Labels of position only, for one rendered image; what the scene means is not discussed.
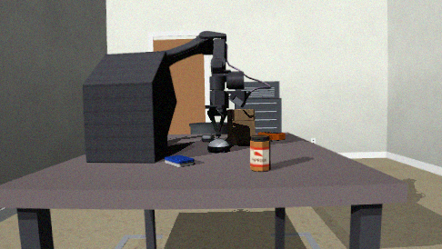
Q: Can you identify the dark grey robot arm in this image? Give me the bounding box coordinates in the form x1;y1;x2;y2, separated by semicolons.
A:
165;31;246;107

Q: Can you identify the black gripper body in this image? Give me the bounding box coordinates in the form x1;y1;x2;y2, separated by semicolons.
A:
206;90;229;113

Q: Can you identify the orange spice jar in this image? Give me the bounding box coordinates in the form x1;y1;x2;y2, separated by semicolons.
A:
250;134;270;172

